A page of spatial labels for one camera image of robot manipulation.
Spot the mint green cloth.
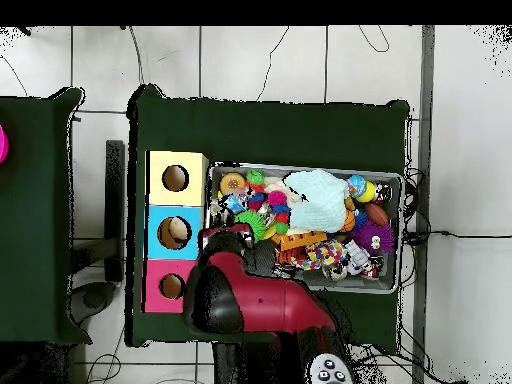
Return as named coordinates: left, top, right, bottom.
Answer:
left=282, top=168, right=350, bottom=234

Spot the wooden box with three holes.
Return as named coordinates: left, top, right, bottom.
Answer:
left=141, top=150, right=209, bottom=314

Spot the plain green spiky ball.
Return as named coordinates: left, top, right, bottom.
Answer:
left=233, top=209, right=267, bottom=241

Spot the toy burger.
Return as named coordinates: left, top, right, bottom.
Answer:
left=219, top=172, right=246, bottom=197

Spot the orange plastic toy block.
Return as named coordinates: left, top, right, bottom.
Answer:
left=277, top=231, right=327, bottom=253

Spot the dark green table cloth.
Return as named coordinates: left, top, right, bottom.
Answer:
left=126, top=84, right=411, bottom=347

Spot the black upright panel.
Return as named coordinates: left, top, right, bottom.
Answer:
left=104, top=139, right=126, bottom=283

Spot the globe print ball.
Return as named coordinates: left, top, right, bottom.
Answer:
left=346, top=174, right=367, bottom=195

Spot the purple spiky ball with eyes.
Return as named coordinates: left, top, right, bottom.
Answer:
left=353, top=221, right=396, bottom=255

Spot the brown toy football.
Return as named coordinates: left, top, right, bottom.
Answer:
left=363, top=202, right=390, bottom=227

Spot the dark green side table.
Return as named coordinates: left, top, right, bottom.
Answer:
left=0, top=87, right=93, bottom=345

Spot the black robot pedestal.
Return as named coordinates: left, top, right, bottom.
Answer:
left=211, top=342, right=309, bottom=384

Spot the wire mesh bin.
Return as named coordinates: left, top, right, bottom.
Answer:
left=202, top=161, right=404, bottom=295

